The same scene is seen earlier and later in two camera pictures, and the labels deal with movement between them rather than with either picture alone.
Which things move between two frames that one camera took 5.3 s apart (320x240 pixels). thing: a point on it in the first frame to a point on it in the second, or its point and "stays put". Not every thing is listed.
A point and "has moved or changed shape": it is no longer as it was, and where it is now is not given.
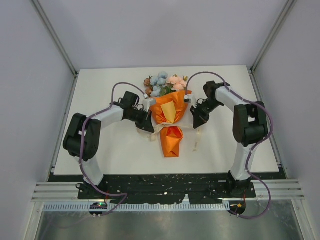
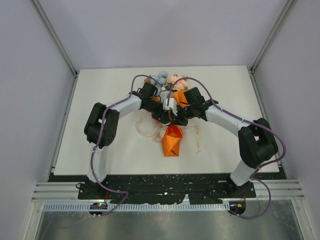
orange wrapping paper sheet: x=170 y=107 stays put
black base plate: x=163 y=189 stays put
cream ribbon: x=154 y=135 has moved or changed shape
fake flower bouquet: x=160 y=85 stays put
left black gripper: x=146 y=124 to x=162 y=115
